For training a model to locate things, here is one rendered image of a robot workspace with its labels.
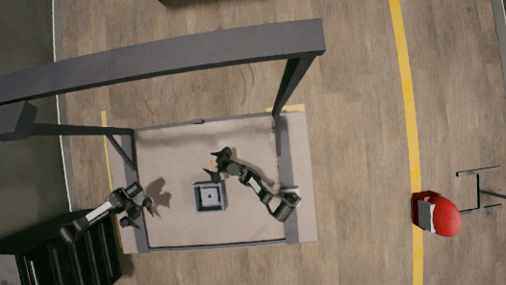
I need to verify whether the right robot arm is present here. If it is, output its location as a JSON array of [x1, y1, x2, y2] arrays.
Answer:
[[59, 182, 143, 244]]

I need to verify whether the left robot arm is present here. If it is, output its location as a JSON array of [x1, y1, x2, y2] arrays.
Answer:
[[215, 153, 302, 222]]

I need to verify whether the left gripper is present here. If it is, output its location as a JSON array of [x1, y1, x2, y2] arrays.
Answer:
[[203, 146, 232, 184]]

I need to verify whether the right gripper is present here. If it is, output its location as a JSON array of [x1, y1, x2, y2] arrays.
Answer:
[[119, 197, 154, 229]]

